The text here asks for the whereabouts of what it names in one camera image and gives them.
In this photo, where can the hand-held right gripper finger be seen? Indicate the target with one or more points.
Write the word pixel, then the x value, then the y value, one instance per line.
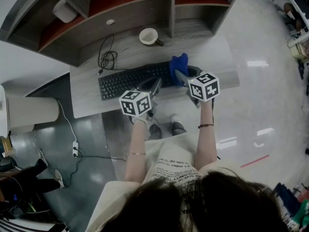
pixel 195 71
pixel 181 77

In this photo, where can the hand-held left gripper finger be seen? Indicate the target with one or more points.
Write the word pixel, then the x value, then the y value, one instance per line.
pixel 158 87
pixel 146 83

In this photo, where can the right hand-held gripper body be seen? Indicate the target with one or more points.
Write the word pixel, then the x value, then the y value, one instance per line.
pixel 204 86

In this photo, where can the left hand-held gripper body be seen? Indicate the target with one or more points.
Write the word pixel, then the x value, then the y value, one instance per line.
pixel 135 104

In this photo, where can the blue cloth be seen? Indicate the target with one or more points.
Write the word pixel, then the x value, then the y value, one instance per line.
pixel 178 62

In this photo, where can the black keyboard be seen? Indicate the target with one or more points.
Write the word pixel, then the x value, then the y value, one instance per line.
pixel 120 81

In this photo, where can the person's left forearm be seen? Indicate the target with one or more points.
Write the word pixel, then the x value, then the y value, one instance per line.
pixel 136 149

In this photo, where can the person's right forearm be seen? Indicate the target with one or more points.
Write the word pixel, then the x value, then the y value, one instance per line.
pixel 205 141

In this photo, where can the person's left hand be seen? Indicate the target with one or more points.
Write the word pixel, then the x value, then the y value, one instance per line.
pixel 140 119

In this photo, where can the person's left white shoe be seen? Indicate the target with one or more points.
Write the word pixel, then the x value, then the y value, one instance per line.
pixel 152 122

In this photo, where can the person's white shoe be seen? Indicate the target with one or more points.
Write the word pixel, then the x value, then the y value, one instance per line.
pixel 152 122
pixel 176 119

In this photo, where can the person's left grey trouser leg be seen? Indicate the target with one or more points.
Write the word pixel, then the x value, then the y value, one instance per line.
pixel 155 132

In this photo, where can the person's grey trouser leg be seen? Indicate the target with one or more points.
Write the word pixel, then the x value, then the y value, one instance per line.
pixel 155 132
pixel 178 129

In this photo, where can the person's right white shoe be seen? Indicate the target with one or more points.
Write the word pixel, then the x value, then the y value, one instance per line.
pixel 176 119

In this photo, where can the person's right grey trouser leg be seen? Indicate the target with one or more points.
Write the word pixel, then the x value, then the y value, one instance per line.
pixel 178 129

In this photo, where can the beige printed shirt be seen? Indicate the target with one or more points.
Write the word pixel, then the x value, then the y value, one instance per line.
pixel 169 158

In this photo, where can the grey wooden shelf unit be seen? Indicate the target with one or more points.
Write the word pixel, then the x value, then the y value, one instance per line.
pixel 135 11

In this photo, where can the white power strip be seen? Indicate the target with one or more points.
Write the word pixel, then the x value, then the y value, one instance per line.
pixel 75 149

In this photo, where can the red floor tape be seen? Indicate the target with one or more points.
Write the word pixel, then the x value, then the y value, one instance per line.
pixel 254 161

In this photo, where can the white cylindrical bin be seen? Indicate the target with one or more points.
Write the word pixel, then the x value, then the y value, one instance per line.
pixel 31 111

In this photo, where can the white paper roll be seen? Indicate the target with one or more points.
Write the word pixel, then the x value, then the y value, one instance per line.
pixel 64 11

